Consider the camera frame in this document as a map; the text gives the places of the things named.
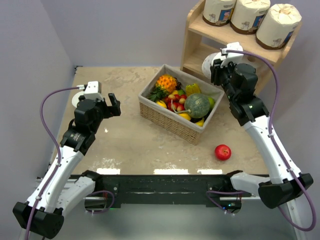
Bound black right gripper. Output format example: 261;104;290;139
211;57;239;102

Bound floral paper roll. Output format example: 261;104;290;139
245;55;260;68
201;52;225;80
71;91;84;108

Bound brown-topped paper roll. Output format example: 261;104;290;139
230;0;271;35

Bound paper roll edge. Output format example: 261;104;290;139
256;3;302;50

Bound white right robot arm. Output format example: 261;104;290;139
209;59;314;209

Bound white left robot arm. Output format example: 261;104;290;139
12;93;121;240

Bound wooden shelf unit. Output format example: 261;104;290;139
180;0;303;101

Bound green toy apple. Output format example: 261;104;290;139
207;96;216;110

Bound yellow toy banana bunch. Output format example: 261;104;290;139
185;83;201;97

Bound green netted toy melon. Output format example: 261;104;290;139
173;93;211;119

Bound dark purple toy grapes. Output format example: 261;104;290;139
175;81;182;91

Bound yellow toy lemon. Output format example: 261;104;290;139
156;100;167;109

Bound wicker basket with liner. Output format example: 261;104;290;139
138;64;225;145

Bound orange toy pineapple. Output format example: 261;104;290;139
147;74;178;102

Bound red toy apple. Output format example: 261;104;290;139
214;144;232;161

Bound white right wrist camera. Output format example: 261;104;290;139
220;42;244;67

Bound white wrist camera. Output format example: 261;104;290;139
220;42;244;67
77;81;105;101

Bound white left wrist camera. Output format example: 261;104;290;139
77;81;105;101

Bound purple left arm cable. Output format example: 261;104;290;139
24;86;116;240

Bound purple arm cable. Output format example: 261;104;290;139
24;86;116;240
206;49;317;232

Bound black aluminium base frame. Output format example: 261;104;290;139
32;172;273;216

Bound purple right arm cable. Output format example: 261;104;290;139
206;49;317;232

